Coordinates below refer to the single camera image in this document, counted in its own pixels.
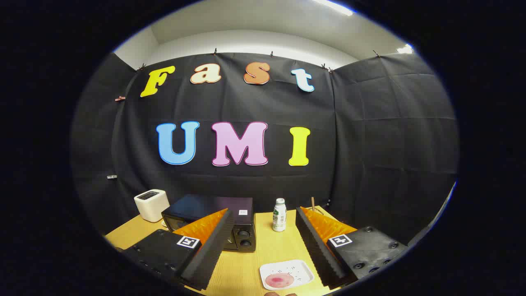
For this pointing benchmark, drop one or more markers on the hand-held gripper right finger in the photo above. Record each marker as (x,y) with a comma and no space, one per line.
(316,250)

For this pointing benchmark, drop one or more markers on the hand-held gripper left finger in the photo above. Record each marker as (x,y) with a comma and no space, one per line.
(213,250)

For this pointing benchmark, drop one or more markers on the white square food tray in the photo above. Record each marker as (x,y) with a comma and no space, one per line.
(292,268)

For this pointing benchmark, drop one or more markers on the pink round meat slice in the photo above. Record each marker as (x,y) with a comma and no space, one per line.
(279,280)

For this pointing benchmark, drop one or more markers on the black toaster oven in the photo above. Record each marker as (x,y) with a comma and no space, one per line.
(201,203)

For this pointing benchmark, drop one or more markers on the white bread toaster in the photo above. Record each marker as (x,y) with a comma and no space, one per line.
(151,205)

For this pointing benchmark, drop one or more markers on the white bottle with green label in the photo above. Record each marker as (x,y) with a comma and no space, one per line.
(279,218)

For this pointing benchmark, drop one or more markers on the black backdrop cloth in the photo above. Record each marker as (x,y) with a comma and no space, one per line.
(370,144)

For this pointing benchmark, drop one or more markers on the small ceiling light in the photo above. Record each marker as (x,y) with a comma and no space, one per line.
(404,49)

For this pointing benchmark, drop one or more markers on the long ceiling light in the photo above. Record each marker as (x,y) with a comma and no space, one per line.
(335,7)

